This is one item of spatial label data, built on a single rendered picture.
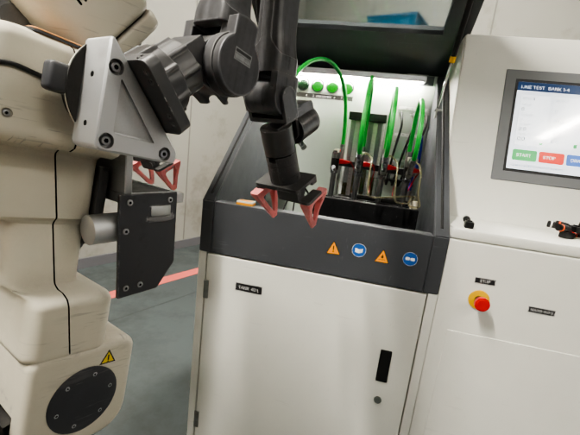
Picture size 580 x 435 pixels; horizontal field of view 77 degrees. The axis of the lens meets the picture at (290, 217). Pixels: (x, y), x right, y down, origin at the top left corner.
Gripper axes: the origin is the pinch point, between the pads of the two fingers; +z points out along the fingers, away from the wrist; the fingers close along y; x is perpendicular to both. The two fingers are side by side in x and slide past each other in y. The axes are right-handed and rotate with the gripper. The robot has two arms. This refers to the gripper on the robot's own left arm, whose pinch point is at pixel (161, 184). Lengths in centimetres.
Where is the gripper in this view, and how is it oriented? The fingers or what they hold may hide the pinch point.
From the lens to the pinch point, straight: 104.1
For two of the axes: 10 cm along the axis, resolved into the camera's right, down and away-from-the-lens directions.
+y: -8.1, -2.1, 5.5
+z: 1.6, 8.2, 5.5
